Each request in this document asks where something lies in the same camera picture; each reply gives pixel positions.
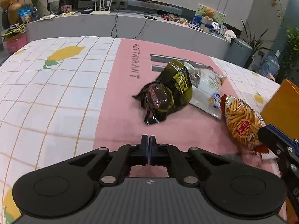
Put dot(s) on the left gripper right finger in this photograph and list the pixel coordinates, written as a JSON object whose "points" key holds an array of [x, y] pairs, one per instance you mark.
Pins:
{"points": [[234, 188]]}

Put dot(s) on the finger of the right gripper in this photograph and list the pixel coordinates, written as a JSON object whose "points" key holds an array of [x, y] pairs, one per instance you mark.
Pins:
{"points": [[285, 148]]}

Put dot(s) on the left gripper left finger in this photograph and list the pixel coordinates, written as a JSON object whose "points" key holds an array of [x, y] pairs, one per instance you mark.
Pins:
{"points": [[69, 186]]}

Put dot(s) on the red orange fries snack bag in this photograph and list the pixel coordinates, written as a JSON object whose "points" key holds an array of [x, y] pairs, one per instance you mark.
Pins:
{"points": [[243, 124]]}

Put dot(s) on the white blue snack bag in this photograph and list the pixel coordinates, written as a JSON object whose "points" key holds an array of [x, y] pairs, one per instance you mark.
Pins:
{"points": [[206, 85]]}

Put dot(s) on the dark green snack bag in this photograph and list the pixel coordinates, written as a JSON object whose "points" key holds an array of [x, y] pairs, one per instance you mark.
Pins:
{"points": [[170, 92]]}

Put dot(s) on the orange white cardboard box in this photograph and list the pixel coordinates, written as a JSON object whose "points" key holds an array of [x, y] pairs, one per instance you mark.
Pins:
{"points": [[282, 110]]}

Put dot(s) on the blue water jug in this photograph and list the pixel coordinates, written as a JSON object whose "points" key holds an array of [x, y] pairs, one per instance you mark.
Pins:
{"points": [[270, 65]]}

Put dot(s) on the pink and white tablecloth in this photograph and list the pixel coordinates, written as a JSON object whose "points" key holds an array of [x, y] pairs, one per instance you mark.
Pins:
{"points": [[62, 97]]}

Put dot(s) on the grey cabinet with plants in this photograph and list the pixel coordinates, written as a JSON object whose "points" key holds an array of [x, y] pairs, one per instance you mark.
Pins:
{"points": [[290, 57]]}

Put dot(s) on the grey blue trash bin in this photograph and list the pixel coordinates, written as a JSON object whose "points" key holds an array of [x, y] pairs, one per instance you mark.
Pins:
{"points": [[238, 52]]}

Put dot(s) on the potted plant by bin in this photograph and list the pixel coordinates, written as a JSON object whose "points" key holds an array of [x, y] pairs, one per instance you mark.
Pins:
{"points": [[257, 43]]}

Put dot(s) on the teddy bear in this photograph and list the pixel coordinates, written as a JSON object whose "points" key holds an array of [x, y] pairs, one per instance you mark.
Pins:
{"points": [[208, 13]]}

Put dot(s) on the pink storage basket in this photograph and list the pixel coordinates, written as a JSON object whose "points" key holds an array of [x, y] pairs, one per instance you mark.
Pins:
{"points": [[15, 43]]}

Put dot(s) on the golden vase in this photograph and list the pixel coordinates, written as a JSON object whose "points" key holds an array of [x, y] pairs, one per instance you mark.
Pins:
{"points": [[13, 15]]}

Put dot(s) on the grey tv console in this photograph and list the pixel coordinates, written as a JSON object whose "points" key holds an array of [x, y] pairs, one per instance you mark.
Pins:
{"points": [[126, 25]]}

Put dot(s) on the white wifi router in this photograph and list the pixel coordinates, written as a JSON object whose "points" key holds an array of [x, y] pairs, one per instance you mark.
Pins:
{"points": [[101, 8]]}

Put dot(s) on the blue snack bag on console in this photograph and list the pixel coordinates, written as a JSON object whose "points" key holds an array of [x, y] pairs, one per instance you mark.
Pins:
{"points": [[25, 14]]}

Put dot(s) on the dried flower bouquet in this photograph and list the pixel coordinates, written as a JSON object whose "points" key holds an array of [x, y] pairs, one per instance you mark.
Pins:
{"points": [[4, 4]]}

